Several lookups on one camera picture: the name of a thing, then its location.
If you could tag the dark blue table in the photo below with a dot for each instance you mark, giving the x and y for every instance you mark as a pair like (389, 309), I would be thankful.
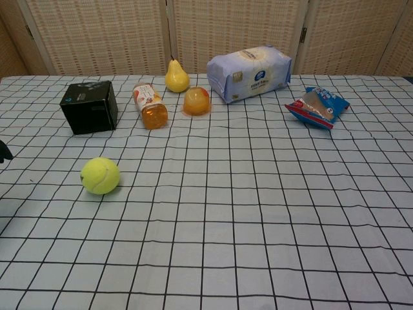
(410, 79)

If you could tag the yellow pear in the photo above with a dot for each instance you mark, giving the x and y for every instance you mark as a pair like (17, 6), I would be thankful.
(175, 79)

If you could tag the yellow tennis ball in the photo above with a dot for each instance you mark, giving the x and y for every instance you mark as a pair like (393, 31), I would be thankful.
(100, 175)

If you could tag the metal screen hinge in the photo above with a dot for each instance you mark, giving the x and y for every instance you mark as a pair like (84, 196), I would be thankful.
(303, 35)

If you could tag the blue red snack bag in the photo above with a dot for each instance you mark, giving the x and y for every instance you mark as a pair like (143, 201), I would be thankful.
(317, 108)

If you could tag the orange jelly cup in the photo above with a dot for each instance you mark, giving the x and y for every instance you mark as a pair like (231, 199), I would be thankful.
(197, 101)

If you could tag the light blue checked tablecloth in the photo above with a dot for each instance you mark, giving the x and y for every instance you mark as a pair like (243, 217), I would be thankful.
(226, 210)

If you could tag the orange juice bottle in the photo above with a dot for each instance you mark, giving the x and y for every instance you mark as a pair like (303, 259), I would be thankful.
(150, 105)

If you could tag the black cardboard box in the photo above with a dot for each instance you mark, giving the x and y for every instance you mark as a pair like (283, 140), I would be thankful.
(88, 108)

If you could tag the woven folding screen panel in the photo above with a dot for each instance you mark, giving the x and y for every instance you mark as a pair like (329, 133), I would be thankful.
(96, 32)
(9, 48)
(348, 32)
(235, 26)
(405, 48)

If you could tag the lilac tissue pack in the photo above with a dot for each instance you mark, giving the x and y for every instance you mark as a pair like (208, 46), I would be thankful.
(250, 76)

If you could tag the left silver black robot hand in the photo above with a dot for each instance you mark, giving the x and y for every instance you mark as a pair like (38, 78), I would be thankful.
(4, 151)

